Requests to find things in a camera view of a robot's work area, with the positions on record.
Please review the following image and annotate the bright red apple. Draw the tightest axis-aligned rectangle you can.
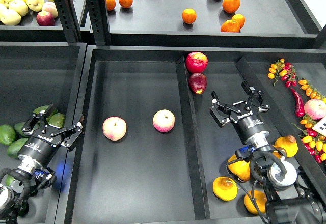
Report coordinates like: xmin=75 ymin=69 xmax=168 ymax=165
xmin=185 ymin=51 xmax=208 ymax=73

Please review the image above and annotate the cherry tomato bunch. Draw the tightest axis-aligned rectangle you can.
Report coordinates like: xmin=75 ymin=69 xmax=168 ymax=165
xmin=291 ymin=114 xmax=325 ymax=164
xmin=267 ymin=59 xmax=297 ymax=88

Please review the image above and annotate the pink apple centre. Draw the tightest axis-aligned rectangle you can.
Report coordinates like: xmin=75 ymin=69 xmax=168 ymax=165
xmin=152 ymin=109 xmax=175 ymax=133

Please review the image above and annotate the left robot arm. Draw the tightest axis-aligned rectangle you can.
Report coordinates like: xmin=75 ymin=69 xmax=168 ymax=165
xmin=1 ymin=104 xmax=84 ymax=223

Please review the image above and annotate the pale yellow apple front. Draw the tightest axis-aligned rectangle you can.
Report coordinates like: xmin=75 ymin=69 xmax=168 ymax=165
xmin=1 ymin=9 xmax=21 ymax=26

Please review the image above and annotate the peach coloured fruit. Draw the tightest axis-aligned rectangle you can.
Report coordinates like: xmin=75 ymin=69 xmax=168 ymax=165
xmin=42 ymin=2 xmax=59 ymax=18

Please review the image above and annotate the yellow pear brown spot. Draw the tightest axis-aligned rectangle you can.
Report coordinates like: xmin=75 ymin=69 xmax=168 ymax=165
xmin=274 ymin=135 xmax=298 ymax=157

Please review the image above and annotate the orange centre shelf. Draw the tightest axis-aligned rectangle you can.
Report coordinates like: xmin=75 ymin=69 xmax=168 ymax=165
xmin=182 ymin=8 xmax=197 ymax=24

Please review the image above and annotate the black middle divided tray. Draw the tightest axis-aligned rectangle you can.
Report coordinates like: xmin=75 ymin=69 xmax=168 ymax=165
xmin=59 ymin=46 xmax=325 ymax=223

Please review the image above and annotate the black left tray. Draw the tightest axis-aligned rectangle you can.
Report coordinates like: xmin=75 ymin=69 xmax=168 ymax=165
xmin=1 ymin=42 xmax=86 ymax=223

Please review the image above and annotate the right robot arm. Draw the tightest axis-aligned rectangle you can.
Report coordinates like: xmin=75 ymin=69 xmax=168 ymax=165
xmin=210 ymin=81 xmax=325 ymax=223

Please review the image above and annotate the red apple on shelf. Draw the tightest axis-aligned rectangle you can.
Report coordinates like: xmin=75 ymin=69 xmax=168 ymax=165
xmin=36 ymin=11 xmax=55 ymax=26

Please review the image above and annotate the cherry tomato bunch top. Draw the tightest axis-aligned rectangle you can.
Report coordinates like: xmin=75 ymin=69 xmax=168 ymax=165
xmin=267 ymin=59 xmax=297 ymax=88

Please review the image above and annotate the pink apple left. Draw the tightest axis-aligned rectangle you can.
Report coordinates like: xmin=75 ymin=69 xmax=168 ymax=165
xmin=102 ymin=117 xmax=127 ymax=141

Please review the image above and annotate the orange cherry tomato vine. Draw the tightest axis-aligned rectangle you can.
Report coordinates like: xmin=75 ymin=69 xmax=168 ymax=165
xmin=298 ymin=79 xmax=325 ymax=102

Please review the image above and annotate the orange right small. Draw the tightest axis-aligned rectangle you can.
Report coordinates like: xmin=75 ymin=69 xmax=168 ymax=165
xmin=232 ymin=14 xmax=246 ymax=29

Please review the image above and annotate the orange front right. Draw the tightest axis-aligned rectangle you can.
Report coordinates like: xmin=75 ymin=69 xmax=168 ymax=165
xmin=220 ymin=19 xmax=240 ymax=33

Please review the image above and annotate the black upper left shelf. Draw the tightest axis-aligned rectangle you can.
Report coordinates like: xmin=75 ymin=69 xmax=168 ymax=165
xmin=0 ymin=0 xmax=89 ymax=43

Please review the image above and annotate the cherry tomato bunch lower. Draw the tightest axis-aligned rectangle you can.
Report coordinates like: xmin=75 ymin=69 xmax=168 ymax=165
xmin=291 ymin=114 xmax=325 ymax=164

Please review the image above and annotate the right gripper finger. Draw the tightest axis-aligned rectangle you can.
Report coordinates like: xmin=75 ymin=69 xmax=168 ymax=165
xmin=240 ymin=80 xmax=269 ymax=114
xmin=210 ymin=91 xmax=241 ymax=128

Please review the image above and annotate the green avocado lower pile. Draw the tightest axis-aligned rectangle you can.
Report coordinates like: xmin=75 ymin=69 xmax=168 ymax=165
xmin=7 ymin=138 xmax=28 ymax=158

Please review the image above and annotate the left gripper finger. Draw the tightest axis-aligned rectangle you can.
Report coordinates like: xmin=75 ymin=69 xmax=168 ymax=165
xmin=22 ymin=104 xmax=56 ymax=134
xmin=50 ymin=115 xmax=84 ymax=151

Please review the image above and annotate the large orange shelf right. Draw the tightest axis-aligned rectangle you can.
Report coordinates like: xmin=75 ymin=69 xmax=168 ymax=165
xmin=222 ymin=0 xmax=240 ymax=13

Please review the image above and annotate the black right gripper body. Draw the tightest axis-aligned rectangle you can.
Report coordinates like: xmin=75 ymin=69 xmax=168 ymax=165
xmin=229 ymin=101 xmax=270 ymax=145

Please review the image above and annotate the dark red apple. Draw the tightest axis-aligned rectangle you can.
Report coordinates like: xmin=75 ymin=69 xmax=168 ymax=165
xmin=188 ymin=73 xmax=207 ymax=94

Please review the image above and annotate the white label card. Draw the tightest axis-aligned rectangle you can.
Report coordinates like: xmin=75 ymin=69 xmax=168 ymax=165
xmin=312 ymin=117 xmax=326 ymax=136

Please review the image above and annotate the black shelf upright left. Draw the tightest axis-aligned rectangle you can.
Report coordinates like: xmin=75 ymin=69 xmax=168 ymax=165
xmin=54 ymin=0 xmax=82 ymax=43

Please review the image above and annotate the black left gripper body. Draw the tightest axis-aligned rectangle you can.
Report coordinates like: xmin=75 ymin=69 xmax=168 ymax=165
xmin=17 ymin=125 xmax=63 ymax=168

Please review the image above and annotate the black upper right shelf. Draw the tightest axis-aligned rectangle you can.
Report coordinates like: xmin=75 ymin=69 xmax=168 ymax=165
xmin=107 ymin=0 xmax=325 ymax=49

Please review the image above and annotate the pink apple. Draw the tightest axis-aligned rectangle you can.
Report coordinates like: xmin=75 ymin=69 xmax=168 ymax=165
xmin=102 ymin=117 xmax=127 ymax=141
xmin=152 ymin=109 xmax=175 ymax=133

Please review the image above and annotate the red chili pepper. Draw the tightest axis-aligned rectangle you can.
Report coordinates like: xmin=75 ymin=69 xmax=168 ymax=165
xmin=290 ymin=88 xmax=305 ymax=117

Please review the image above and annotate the pink apple right tray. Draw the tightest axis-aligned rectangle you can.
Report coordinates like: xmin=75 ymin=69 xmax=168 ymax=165
xmin=304 ymin=99 xmax=325 ymax=120

